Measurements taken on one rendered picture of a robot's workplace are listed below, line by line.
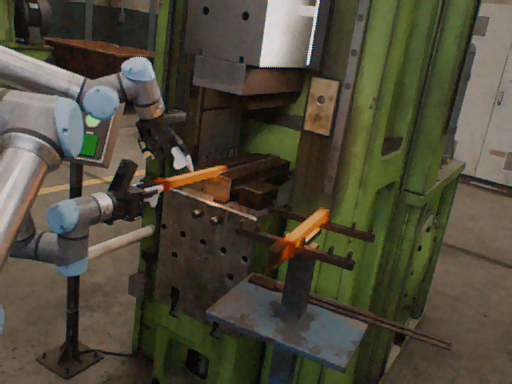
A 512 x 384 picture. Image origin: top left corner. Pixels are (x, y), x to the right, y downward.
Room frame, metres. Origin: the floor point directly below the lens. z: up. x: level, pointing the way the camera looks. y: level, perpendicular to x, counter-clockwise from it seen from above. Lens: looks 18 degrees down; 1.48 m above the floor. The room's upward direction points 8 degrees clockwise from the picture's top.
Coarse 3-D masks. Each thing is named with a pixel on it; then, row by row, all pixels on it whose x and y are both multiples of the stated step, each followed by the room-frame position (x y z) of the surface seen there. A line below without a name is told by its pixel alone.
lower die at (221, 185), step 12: (240, 156) 1.99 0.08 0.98; (252, 156) 1.97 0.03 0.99; (276, 156) 1.99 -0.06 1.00; (204, 168) 1.70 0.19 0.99; (264, 168) 1.81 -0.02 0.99; (288, 168) 1.97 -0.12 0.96; (204, 180) 1.66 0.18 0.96; (216, 180) 1.64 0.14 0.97; (228, 180) 1.62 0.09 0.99; (240, 180) 1.66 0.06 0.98; (204, 192) 1.66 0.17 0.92; (216, 192) 1.64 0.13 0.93; (228, 192) 1.61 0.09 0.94
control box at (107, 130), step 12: (120, 108) 1.84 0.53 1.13; (84, 120) 1.77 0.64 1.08; (108, 120) 1.77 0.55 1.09; (120, 120) 1.85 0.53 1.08; (84, 132) 1.75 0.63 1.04; (96, 132) 1.75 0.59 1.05; (108, 132) 1.75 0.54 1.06; (108, 144) 1.74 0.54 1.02; (84, 156) 1.70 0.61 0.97; (96, 156) 1.70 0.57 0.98; (108, 156) 1.75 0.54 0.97
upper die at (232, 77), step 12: (204, 60) 1.69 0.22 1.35; (216, 60) 1.67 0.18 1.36; (204, 72) 1.69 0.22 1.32; (216, 72) 1.66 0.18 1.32; (228, 72) 1.64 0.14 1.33; (240, 72) 1.62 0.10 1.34; (252, 72) 1.65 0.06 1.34; (264, 72) 1.71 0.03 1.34; (276, 72) 1.78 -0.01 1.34; (288, 72) 1.86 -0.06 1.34; (300, 72) 1.94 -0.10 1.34; (204, 84) 1.68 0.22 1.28; (216, 84) 1.66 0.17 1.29; (228, 84) 1.64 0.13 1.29; (240, 84) 1.62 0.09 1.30; (252, 84) 1.66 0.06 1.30; (264, 84) 1.72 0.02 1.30; (276, 84) 1.80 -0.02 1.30; (288, 84) 1.87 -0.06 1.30; (300, 84) 1.96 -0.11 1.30
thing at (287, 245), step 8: (320, 208) 1.39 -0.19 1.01; (312, 216) 1.32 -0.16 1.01; (320, 216) 1.33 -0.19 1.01; (304, 224) 1.25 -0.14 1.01; (312, 224) 1.25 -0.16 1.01; (320, 224) 1.31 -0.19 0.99; (296, 232) 1.18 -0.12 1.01; (304, 232) 1.19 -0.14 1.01; (312, 232) 1.25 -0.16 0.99; (280, 240) 1.09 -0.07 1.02; (288, 240) 1.11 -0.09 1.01; (296, 240) 1.13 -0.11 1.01; (272, 248) 1.04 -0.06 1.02; (280, 248) 1.05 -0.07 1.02; (288, 248) 1.09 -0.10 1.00; (272, 256) 1.02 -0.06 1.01; (280, 256) 1.07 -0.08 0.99; (288, 256) 1.09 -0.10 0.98; (272, 264) 1.02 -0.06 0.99; (280, 264) 1.05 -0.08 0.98
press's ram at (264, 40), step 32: (192, 0) 1.72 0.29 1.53; (224, 0) 1.66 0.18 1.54; (256, 0) 1.61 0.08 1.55; (288, 0) 1.69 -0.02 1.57; (192, 32) 1.72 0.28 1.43; (224, 32) 1.66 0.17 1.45; (256, 32) 1.60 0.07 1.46; (288, 32) 1.72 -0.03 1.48; (256, 64) 1.59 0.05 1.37; (288, 64) 1.75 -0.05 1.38
